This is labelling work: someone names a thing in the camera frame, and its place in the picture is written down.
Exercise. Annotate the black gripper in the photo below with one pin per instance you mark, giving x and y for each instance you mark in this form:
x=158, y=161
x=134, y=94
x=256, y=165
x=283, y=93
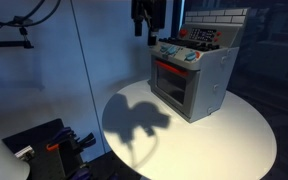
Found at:
x=150, y=13

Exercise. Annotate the blue oven knob with red mark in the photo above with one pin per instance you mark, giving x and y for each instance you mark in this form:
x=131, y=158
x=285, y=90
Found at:
x=191, y=56

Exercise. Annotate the red oven dial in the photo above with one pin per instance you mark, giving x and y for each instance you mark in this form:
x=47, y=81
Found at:
x=183, y=32

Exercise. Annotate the red round oven button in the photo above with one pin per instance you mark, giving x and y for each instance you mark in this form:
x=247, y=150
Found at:
x=215, y=39
x=218, y=33

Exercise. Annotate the grey toy oven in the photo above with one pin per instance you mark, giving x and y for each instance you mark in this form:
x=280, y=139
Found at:
x=207, y=76

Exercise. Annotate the white round table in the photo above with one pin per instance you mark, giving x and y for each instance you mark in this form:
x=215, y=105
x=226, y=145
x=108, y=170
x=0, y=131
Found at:
x=200, y=146

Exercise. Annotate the blue clamp with orange tip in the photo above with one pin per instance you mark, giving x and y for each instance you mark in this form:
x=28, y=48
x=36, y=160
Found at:
x=60, y=136

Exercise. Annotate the dark purple clamp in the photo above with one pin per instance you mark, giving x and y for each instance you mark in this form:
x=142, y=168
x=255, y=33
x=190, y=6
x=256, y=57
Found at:
x=80, y=173

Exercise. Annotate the black equipment with orange part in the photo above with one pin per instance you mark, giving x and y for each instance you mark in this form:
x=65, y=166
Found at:
x=44, y=156

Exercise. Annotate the black camera on stand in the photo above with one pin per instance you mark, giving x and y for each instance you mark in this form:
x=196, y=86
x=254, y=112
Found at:
x=23, y=20

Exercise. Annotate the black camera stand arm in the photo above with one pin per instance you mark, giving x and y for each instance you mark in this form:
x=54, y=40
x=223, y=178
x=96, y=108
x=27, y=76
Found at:
x=7, y=44

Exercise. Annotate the silver aluminium rail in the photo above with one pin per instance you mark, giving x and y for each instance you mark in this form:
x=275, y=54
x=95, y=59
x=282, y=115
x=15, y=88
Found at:
x=24, y=152

